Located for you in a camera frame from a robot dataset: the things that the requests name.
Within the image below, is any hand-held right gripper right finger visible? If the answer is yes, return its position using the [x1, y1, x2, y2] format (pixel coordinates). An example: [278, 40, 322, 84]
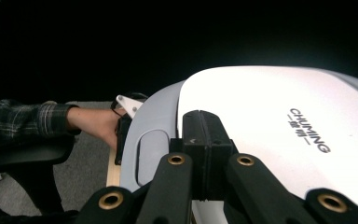
[202, 111, 239, 201]

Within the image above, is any grey and white rice cooker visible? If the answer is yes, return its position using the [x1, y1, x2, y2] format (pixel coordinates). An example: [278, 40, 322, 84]
[118, 64, 358, 224]

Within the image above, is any black chair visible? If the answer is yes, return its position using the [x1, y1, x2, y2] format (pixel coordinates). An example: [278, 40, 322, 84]
[0, 134, 76, 216]

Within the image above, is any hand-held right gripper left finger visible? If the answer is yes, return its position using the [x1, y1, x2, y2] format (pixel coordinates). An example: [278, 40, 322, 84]
[182, 109, 212, 201]

